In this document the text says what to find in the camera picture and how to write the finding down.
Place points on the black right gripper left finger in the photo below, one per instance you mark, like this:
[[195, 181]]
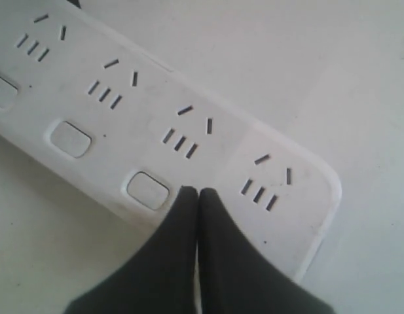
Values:
[[159, 278]]

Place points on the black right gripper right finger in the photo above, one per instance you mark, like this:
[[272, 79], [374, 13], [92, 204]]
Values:
[[234, 276]]

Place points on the white five-outlet power strip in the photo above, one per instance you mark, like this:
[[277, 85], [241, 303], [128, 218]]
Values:
[[129, 132]]

